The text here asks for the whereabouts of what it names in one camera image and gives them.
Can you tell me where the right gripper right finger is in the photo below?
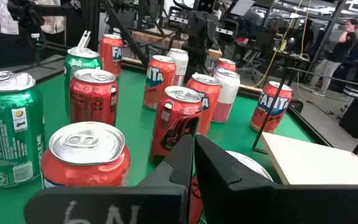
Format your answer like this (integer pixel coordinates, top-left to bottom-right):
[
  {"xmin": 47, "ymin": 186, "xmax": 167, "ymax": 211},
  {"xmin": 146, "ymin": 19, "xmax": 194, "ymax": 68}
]
[{"xmin": 194, "ymin": 134, "xmax": 358, "ymax": 224}]

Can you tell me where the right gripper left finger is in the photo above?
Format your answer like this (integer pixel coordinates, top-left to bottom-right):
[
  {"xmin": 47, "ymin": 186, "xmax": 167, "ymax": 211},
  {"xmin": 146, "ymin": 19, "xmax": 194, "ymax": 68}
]
[{"xmin": 25, "ymin": 134, "xmax": 195, "ymax": 224}]

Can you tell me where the red soda can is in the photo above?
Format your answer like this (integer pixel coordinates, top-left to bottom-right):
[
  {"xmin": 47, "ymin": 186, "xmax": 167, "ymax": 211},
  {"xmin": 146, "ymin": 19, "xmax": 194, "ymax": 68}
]
[{"xmin": 40, "ymin": 121, "xmax": 131, "ymax": 190}]

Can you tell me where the white and pink can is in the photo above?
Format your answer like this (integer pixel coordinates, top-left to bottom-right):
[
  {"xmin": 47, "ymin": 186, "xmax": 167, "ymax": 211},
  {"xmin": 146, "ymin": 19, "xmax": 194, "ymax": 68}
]
[
  {"xmin": 211, "ymin": 68, "xmax": 241, "ymax": 124},
  {"xmin": 166, "ymin": 48, "xmax": 190, "ymax": 87}
]

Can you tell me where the red cola can black figure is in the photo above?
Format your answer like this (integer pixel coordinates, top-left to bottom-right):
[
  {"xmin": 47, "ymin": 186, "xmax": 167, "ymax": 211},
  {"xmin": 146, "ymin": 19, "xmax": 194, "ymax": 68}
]
[{"xmin": 150, "ymin": 85, "xmax": 203, "ymax": 165}]

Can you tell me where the red Coke Zero can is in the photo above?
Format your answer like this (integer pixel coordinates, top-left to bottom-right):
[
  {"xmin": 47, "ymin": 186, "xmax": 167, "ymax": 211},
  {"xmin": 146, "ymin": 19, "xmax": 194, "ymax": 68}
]
[{"xmin": 69, "ymin": 68, "xmax": 119, "ymax": 127}]

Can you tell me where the person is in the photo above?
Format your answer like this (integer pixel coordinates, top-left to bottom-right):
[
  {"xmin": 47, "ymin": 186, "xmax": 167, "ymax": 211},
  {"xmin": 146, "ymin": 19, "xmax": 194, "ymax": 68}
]
[{"xmin": 309, "ymin": 18, "xmax": 358, "ymax": 96}]

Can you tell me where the black device on stand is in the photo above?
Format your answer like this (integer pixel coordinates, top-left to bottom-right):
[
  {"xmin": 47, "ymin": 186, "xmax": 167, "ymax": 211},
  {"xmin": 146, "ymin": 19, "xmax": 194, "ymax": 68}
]
[{"xmin": 6, "ymin": 0, "xmax": 48, "ymax": 68}]

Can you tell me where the wooden shelf with black frame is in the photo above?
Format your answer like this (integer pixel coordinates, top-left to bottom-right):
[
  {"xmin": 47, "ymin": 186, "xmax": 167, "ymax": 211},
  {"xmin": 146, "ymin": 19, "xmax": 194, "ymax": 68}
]
[{"xmin": 252, "ymin": 66, "xmax": 358, "ymax": 187}]

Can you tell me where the silver metal bracket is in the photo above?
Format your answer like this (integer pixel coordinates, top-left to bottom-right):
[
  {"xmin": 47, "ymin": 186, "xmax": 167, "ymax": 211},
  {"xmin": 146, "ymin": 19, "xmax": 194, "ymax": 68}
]
[{"xmin": 77, "ymin": 29, "xmax": 92, "ymax": 50}]

